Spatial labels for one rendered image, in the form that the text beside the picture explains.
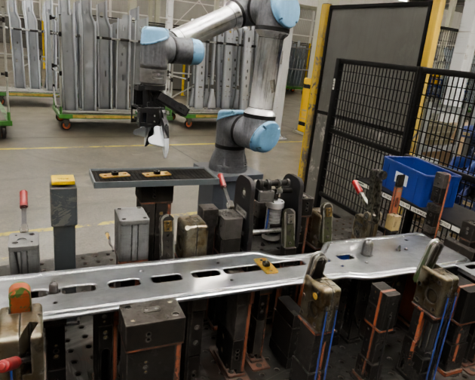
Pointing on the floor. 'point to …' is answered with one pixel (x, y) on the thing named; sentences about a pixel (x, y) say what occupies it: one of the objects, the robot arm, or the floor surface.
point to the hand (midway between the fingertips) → (157, 152)
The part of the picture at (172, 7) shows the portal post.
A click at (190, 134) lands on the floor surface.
